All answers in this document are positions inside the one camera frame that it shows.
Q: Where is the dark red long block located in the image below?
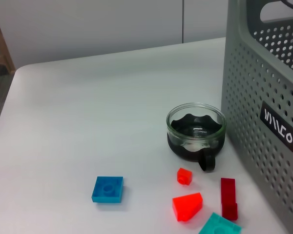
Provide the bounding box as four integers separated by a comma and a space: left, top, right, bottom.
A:
220, 177, 238, 221

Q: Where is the small red block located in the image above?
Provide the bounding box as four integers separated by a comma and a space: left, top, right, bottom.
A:
176, 167, 193, 186

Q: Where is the red slope block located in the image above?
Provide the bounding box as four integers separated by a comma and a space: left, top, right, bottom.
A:
172, 192, 203, 222

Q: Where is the glass teacup black base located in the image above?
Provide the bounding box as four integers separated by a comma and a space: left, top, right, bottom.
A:
166, 102, 227, 173

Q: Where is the wooden shelf frame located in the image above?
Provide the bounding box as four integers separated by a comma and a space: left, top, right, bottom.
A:
0, 0, 17, 74

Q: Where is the blue square block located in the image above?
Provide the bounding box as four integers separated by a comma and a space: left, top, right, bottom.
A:
91, 175, 125, 203

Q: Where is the teal square block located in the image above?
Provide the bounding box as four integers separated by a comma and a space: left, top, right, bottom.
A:
198, 212, 242, 234

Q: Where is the grey perforated storage bin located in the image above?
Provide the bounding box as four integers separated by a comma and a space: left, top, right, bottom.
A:
221, 0, 293, 234

